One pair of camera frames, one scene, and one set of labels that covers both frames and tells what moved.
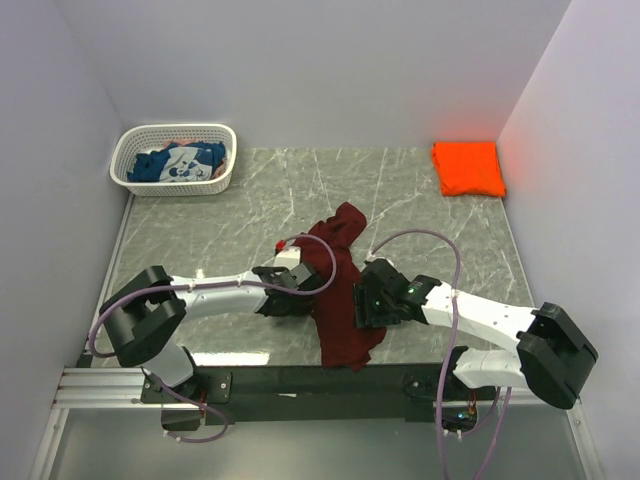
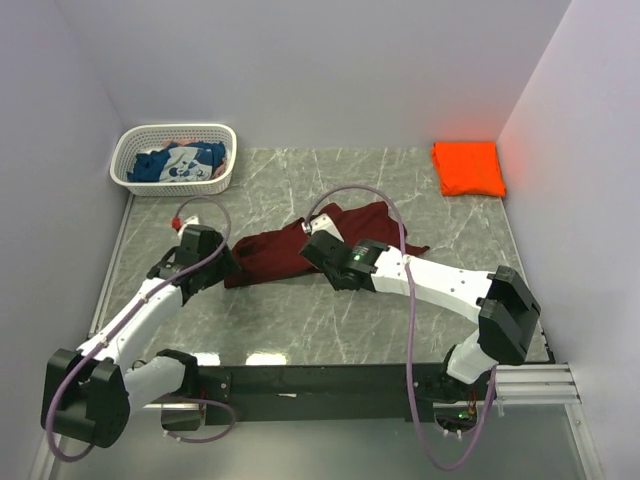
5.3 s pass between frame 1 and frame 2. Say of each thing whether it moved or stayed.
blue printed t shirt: stayed
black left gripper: moved
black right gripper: moved
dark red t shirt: moved
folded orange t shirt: stayed
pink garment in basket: stayed
